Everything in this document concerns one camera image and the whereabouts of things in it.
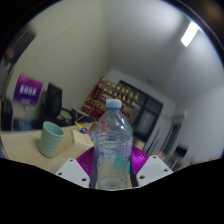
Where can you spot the wooden shelf unit with trophies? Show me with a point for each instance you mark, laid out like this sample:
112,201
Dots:
100,100

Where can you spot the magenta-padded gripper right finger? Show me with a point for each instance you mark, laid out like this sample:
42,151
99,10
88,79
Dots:
153,170

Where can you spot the pale yellow notebook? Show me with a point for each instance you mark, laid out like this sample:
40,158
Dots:
81,138

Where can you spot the purple sign board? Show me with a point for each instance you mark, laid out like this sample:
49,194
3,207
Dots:
28,89

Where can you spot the white ceiling tube light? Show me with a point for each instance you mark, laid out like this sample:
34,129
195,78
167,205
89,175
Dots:
190,34

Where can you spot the clear plastic water bottle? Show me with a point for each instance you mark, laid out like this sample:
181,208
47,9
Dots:
113,146

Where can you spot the black framed glass door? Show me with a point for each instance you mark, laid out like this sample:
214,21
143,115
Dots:
146,116

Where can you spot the black office chair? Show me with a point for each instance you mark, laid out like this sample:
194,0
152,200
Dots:
53,100

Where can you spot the pale green ribbed cup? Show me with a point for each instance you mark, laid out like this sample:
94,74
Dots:
50,141

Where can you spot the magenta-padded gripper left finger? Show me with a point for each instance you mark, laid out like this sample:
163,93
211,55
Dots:
71,171

